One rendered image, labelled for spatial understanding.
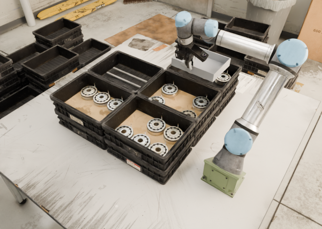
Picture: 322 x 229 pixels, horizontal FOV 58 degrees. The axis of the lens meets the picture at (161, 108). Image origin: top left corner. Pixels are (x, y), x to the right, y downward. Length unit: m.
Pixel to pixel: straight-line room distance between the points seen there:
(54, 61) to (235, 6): 2.70
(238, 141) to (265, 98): 0.21
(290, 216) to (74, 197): 1.55
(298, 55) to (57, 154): 1.31
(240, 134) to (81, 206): 0.83
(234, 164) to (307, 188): 1.26
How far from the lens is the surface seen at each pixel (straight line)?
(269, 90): 1.30
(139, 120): 1.66
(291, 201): 2.51
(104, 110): 1.75
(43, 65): 2.89
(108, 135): 1.57
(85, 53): 3.16
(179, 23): 1.38
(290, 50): 1.30
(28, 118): 2.04
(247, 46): 1.46
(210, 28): 1.37
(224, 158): 1.44
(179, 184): 1.56
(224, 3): 4.58
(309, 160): 2.81
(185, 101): 1.79
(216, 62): 1.77
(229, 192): 1.55
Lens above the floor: 2.01
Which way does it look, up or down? 43 degrees down
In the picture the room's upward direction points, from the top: straight up
